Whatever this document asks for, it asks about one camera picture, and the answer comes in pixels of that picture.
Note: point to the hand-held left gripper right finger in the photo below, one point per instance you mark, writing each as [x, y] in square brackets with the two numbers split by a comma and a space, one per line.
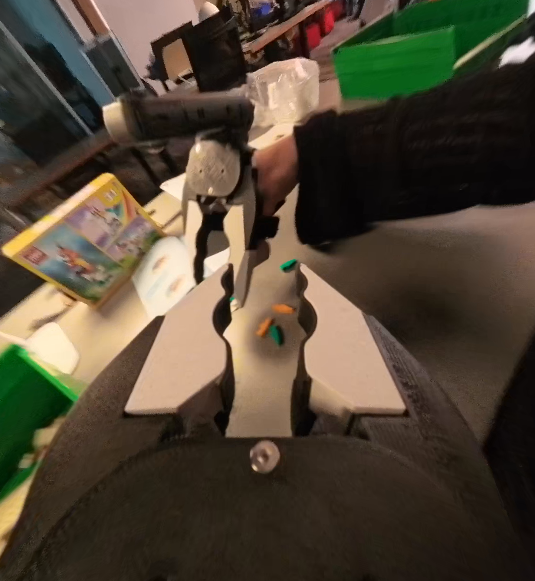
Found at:
[351, 358]

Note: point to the pale blue instruction booklet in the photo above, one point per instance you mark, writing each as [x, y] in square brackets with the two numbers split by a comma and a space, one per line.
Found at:
[167, 277]

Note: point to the green storage bin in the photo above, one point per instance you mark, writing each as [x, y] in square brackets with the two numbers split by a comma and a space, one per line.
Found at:
[394, 63]
[467, 22]
[13, 417]

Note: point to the black chair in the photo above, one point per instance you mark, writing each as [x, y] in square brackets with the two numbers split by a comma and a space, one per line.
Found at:
[213, 54]

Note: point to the white round lego assembly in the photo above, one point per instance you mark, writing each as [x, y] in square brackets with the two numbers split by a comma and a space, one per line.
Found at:
[234, 303]

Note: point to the person's right hand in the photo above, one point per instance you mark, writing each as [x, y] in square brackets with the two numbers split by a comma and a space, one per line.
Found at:
[276, 172]

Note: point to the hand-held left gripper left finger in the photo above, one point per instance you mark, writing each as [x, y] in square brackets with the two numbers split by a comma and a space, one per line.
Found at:
[176, 358]

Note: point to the white paper sheet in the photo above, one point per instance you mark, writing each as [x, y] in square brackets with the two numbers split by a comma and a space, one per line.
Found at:
[174, 188]

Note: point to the person's right forearm black sleeve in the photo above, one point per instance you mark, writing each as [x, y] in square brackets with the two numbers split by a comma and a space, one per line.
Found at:
[408, 159]

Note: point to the orange curved lego piece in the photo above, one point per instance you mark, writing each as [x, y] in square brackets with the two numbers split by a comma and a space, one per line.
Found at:
[284, 308]

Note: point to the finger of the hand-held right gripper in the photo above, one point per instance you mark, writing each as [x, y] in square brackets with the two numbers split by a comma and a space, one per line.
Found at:
[245, 227]
[192, 213]

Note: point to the yellow lego box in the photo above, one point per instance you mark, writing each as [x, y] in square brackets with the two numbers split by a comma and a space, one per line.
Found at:
[86, 240]

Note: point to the green lego brick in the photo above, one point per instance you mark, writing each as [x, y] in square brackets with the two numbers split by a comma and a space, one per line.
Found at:
[289, 266]

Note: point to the wooden workbench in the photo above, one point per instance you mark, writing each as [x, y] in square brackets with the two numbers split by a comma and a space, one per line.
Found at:
[285, 25]

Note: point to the white power adapter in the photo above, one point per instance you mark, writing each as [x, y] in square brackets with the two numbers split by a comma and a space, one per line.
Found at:
[54, 347]

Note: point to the teal curved lego piece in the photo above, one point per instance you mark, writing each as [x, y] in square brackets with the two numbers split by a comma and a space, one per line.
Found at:
[277, 335]

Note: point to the small orange lego piece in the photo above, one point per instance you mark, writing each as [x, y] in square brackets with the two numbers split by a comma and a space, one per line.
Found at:
[264, 327]

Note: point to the red storage bin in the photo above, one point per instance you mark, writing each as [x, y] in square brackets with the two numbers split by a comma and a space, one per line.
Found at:
[317, 27]

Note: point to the clear plastic bag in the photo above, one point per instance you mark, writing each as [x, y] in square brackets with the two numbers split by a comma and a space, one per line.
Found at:
[285, 90]

